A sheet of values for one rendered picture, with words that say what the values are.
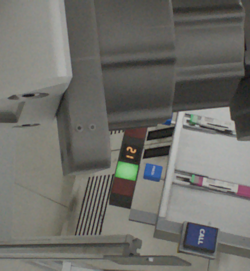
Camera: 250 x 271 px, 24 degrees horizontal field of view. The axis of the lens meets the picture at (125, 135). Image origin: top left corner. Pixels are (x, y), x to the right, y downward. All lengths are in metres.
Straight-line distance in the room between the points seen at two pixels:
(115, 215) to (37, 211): 0.27
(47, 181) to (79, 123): 1.54
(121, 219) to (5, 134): 0.65
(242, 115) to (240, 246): 0.71
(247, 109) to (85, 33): 0.10
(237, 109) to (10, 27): 0.13
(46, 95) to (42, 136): 1.54
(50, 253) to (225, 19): 0.98
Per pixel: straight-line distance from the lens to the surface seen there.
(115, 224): 1.55
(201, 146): 1.07
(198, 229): 0.97
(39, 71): 0.22
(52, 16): 0.22
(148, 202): 1.50
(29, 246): 1.29
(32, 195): 1.73
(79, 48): 0.24
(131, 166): 1.05
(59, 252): 1.19
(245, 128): 0.31
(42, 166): 1.76
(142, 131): 1.08
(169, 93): 0.26
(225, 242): 1.01
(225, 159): 1.07
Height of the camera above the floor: 1.38
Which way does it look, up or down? 44 degrees down
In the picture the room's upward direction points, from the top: 79 degrees clockwise
